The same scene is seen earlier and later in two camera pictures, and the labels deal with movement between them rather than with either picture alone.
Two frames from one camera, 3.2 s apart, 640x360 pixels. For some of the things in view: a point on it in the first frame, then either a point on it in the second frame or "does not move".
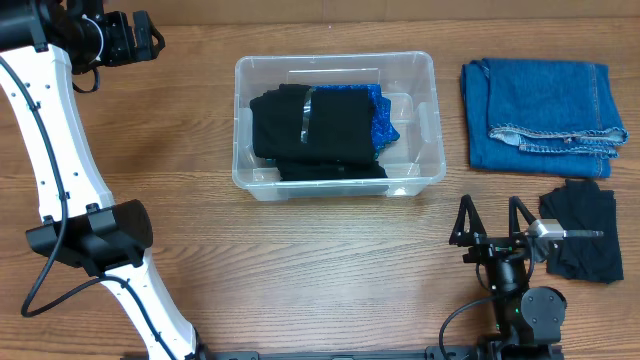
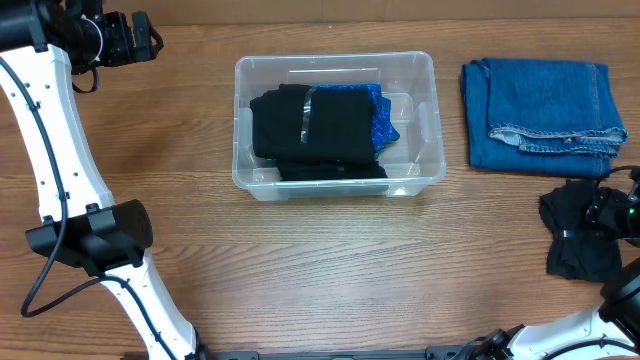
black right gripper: (488, 246) to (603, 209)
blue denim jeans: (540, 117) does not move
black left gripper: (138, 36) does not move
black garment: (580, 205) does not move
